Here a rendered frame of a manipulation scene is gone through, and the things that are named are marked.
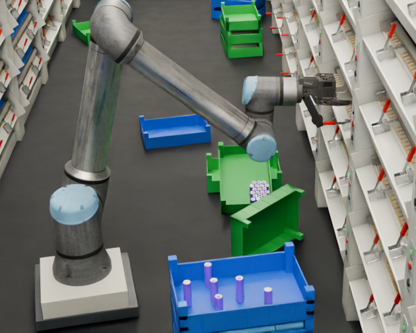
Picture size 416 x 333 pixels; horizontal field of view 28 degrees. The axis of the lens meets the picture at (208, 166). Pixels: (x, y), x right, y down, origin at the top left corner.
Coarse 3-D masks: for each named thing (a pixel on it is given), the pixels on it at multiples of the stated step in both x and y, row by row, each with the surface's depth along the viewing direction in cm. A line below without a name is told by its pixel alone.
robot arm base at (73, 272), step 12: (96, 252) 260; (60, 264) 260; (72, 264) 258; (84, 264) 258; (96, 264) 260; (108, 264) 265; (60, 276) 260; (72, 276) 258; (84, 276) 258; (96, 276) 260
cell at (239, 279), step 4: (236, 276) 188; (240, 276) 187; (236, 280) 187; (240, 280) 186; (236, 284) 187; (240, 284) 187; (236, 288) 188; (240, 288) 188; (236, 292) 188; (240, 292) 188; (236, 296) 189; (240, 296) 188; (236, 300) 189; (240, 300) 189
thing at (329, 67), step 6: (336, 60) 293; (318, 66) 293; (324, 66) 294; (330, 66) 294; (336, 66) 294; (324, 72) 295; (330, 72) 295; (336, 72) 293; (336, 78) 291; (336, 108) 270; (342, 108) 269; (336, 114) 267; (342, 114) 265; (342, 120) 262; (342, 126) 258; (342, 132) 255; (348, 132) 254; (348, 138) 240; (348, 144) 241; (348, 150) 244
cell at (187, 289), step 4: (184, 280) 187; (188, 280) 187; (184, 284) 186; (188, 284) 185; (184, 288) 186; (188, 288) 186; (184, 292) 187; (188, 292) 186; (184, 296) 187; (188, 296) 187; (184, 300) 188; (188, 300) 187; (188, 304) 188
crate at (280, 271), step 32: (256, 256) 197; (288, 256) 197; (192, 288) 195; (224, 288) 194; (256, 288) 194; (288, 288) 194; (192, 320) 179; (224, 320) 180; (256, 320) 181; (288, 320) 183
